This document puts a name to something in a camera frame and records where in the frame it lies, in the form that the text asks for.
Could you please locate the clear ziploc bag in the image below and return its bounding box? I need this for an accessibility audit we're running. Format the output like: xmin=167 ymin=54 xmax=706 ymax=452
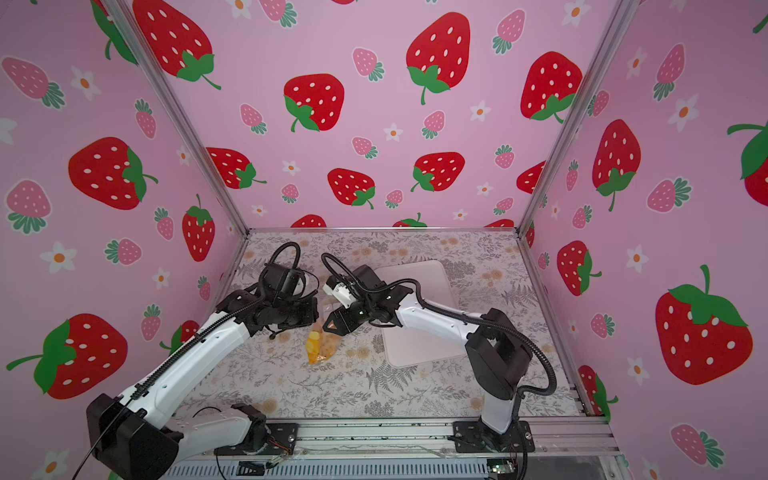
xmin=306 ymin=275 xmax=342 ymax=365

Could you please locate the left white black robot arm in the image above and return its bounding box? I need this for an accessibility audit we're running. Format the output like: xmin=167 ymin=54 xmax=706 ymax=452
xmin=86 ymin=290 xmax=319 ymax=479

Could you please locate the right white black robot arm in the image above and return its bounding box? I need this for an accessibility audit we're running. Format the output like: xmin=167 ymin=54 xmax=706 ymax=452
xmin=323 ymin=279 xmax=533 ymax=434

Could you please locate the white rectangular tray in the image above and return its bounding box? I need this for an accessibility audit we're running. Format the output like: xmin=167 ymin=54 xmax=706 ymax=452
xmin=375 ymin=260 xmax=474 ymax=368

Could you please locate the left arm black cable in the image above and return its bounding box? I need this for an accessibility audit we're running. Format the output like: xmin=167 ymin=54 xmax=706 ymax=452
xmin=71 ymin=241 xmax=302 ymax=480

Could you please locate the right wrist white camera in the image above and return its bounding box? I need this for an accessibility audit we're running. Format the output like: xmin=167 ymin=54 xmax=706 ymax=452
xmin=323 ymin=282 xmax=358 ymax=308

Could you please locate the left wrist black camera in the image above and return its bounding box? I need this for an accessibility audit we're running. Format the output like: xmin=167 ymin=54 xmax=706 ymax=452
xmin=258 ymin=263 xmax=306 ymax=297

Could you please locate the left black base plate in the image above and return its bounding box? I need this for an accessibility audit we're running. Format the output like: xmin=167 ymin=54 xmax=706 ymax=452
xmin=224 ymin=422 xmax=299 ymax=455

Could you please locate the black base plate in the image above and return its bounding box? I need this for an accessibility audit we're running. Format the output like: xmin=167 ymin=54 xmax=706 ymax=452
xmin=224 ymin=422 xmax=299 ymax=455
xmin=449 ymin=420 xmax=536 ymax=454

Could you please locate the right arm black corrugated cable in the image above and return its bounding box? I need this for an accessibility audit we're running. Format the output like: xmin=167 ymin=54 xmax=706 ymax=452
xmin=320 ymin=251 xmax=558 ymax=397

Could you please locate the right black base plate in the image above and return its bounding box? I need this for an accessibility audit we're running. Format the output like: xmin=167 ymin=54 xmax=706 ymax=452
xmin=449 ymin=420 xmax=536 ymax=454

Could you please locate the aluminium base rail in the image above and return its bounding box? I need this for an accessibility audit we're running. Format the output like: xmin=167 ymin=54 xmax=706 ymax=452
xmin=163 ymin=417 xmax=632 ymax=479

